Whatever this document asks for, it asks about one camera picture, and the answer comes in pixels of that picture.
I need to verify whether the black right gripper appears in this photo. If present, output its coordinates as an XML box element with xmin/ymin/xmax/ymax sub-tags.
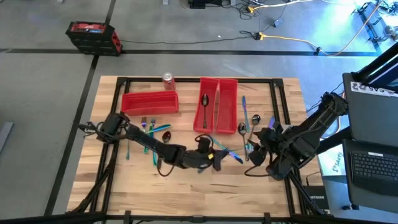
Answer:
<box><xmin>248</xmin><ymin>124</ymin><xmax>285</xmax><ymax>156</ymax></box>

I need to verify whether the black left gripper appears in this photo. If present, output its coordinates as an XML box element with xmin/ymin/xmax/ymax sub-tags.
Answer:
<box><xmin>183</xmin><ymin>148</ymin><xmax>230</xmax><ymax>172</ymax></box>

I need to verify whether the red plastic bin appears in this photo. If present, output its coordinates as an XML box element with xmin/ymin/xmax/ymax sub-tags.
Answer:
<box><xmin>120</xmin><ymin>90</ymin><xmax>180</xmax><ymax>117</ymax></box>
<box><xmin>215</xmin><ymin>78</ymin><xmax>239</xmax><ymax>136</ymax></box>
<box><xmin>192</xmin><ymin>77</ymin><xmax>221</xmax><ymax>134</ymax></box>

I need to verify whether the white printed sheet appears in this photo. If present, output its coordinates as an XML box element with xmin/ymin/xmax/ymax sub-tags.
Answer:
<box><xmin>317</xmin><ymin>144</ymin><xmax>345</xmax><ymax>177</ymax></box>

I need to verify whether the red soda can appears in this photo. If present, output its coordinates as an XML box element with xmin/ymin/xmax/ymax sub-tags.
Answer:
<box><xmin>162</xmin><ymin>72</ymin><xmax>177</xmax><ymax>91</ymax></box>

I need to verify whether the grey case with sticker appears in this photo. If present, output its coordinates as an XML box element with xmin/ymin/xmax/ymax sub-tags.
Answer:
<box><xmin>341</xmin><ymin>72</ymin><xmax>398</xmax><ymax>149</ymax></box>

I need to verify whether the black laptop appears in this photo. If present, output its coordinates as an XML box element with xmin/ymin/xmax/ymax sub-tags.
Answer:
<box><xmin>341</xmin><ymin>138</ymin><xmax>398</xmax><ymax>215</ymax></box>

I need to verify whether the black metal stand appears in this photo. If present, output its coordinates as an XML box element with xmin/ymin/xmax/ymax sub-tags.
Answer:
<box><xmin>353</xmin><ymin>0</ymin><xmax>398</xmax><ymax>56</ymax></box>

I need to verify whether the red and black toolbox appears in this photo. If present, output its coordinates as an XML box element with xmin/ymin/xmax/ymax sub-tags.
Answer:
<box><xmin>65</xmin><ymin>21</ymin><xmax>123</xmax><ymax>57</ymax></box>

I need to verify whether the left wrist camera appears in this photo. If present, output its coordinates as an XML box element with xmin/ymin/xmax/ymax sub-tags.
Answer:
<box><xmin>195</xmin><ymin>134</ymin><xmax>213</xmax><ymax>154</ymax></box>

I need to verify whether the black network switch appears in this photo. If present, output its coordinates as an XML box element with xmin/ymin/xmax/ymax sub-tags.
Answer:
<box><xmin>303</xmin><ymin>185</ymin><xmax>330</xmax><ymax>211</ymax></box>

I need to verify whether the yellow extension cable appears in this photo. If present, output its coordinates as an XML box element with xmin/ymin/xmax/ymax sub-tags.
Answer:
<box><xmin>257</xmin><ymin>0</ymin><xmax>386</xmax><ymax>57</ymax></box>

